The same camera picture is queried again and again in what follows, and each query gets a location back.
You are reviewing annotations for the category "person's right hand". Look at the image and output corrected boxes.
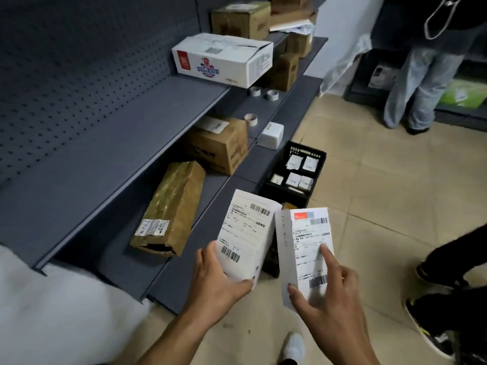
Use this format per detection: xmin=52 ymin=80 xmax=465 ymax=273
xmin=287 ymin=243 xmax=376 ymax=355

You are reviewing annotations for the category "person's left hand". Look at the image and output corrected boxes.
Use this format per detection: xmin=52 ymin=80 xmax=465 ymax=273
xmin=183 ymin=241 xmax=254 ymax=324

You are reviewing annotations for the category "white parcel box red label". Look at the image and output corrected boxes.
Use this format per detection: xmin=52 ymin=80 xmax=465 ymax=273
xmin=275 ymin=207 xmax=335 ymax=312

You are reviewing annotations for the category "white labelled parcel box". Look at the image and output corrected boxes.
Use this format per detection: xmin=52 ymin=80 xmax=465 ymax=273
xmin=215 ymin=189 xmax=282 ymax=290

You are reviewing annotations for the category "person's right forearm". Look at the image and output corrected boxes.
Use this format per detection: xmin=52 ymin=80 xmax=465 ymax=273
xmin=330 ymin=341 xmax=382 ymax=365

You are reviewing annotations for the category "person's left forearm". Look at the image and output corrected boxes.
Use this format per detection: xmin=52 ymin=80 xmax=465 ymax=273
xmin=136 ymin=308 xmax=223 ymax=365

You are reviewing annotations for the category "person's white shoe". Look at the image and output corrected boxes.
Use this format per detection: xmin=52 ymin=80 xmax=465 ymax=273
xmin=281 ymin=332 xmax=306 ymax=364

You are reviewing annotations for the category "taped brown parcel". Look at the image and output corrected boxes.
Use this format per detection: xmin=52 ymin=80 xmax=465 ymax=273
xmin=130 ymin=161 xmax=206 ymax=258

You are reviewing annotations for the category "black plastic crate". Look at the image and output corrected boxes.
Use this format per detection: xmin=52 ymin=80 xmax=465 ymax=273
xmin=259 ymin=141 xmax=327 ymax=209

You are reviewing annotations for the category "brown carton black print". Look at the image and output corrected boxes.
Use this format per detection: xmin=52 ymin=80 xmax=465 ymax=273
xmin=185 ymin=116 xmax=249 ymax=176

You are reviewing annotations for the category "small white box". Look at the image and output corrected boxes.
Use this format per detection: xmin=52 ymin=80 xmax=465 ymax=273
xmin=257 ymin=122 xmax=285 ymax=150

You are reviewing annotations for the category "large white fabric bag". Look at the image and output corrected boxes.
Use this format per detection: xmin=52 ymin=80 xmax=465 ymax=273
xmin=0 ymin=244 xmax=153 ymax=365

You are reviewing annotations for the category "grey metal shelving unit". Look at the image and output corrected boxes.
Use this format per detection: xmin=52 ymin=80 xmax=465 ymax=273
xmin=0 ymin=0 xmax=328 ymax=315

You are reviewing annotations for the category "white printed cardboard box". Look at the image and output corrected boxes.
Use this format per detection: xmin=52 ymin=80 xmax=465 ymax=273
xmin=171 ymin=33 xmax=274 ymax=89

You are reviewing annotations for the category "white plastic sheet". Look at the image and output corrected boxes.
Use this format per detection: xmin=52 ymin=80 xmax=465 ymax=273
xmin=319 ymin=33 xmax=372 ymax=96

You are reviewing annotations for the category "dark shelving unit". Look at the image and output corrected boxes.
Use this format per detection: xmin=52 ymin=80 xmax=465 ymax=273
xmin=344 ymin=47 xmax=487 ymax=133

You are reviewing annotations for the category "small brown cardboard box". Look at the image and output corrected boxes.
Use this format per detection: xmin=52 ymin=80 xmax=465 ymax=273
xmin=286 ymin=32 xmax=314 ymax=58

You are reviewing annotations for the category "green package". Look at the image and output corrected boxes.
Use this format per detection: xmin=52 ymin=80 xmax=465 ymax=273
xmin=437 ymin=77 xmax=487 ymax=109

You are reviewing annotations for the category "brown cardboard box white label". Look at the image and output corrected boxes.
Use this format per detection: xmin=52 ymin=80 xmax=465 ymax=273
xmin=211 ymin=1 xmax=271 ymax=41

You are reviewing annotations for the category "flat brown parcel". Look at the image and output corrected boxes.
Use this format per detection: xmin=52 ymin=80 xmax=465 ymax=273
xmin=269 ymin=10 xmax=317 ymax=33

